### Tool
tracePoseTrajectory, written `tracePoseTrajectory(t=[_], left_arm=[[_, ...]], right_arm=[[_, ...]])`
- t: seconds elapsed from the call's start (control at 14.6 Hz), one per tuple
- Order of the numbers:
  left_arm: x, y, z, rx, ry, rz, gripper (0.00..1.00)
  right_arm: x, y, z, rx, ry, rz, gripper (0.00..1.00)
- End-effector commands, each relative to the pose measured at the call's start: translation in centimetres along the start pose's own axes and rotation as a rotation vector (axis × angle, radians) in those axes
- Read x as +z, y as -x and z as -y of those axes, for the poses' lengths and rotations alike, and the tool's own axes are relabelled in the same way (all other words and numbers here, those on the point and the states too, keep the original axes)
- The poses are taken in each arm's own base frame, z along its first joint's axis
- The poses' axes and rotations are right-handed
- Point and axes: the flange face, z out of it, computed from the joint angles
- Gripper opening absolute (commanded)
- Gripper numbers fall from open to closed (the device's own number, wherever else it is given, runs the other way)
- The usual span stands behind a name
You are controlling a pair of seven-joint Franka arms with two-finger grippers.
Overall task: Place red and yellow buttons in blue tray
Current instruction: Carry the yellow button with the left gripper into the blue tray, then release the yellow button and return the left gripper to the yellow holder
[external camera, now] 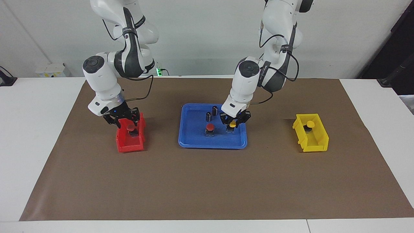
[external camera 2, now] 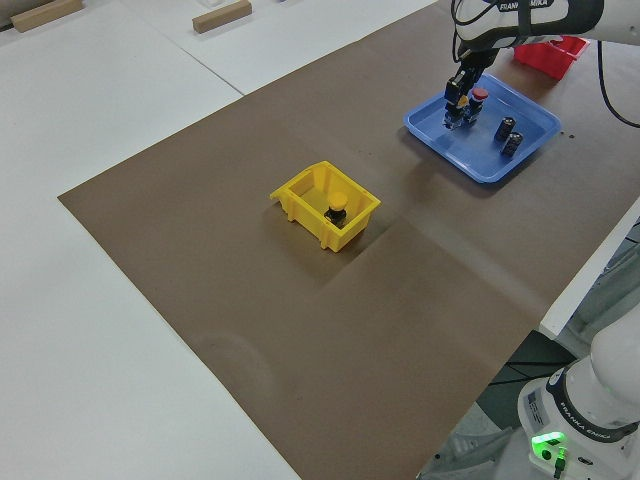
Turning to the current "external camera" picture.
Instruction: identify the blue plastic tray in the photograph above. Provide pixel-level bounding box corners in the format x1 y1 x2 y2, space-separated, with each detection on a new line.
178 103 248 150

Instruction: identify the red plastic bin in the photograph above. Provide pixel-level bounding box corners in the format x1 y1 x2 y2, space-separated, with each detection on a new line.
116 113 146 153

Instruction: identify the brown paper table mat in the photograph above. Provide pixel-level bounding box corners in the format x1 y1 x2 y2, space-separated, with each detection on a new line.
19 77 414 221

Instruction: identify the white power strip box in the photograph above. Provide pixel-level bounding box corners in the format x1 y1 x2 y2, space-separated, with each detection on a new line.
35 63 67 78

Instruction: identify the yellow plastic bin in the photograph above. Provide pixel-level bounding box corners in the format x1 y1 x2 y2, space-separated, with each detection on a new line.
292 113 329 153

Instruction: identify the black clamp device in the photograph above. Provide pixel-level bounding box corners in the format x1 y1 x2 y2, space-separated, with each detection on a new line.
0 66 17 87

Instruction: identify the black stand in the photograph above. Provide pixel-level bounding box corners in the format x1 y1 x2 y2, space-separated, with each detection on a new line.
359 0 414 96

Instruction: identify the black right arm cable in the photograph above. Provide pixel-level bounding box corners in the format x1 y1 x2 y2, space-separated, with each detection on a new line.
102 18 154 101

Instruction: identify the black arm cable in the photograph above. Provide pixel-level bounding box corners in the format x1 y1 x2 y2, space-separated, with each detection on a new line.
102 18 154 101
258 21 300 105

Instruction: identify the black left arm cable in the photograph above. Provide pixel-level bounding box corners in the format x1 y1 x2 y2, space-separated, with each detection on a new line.
258 21 300 105

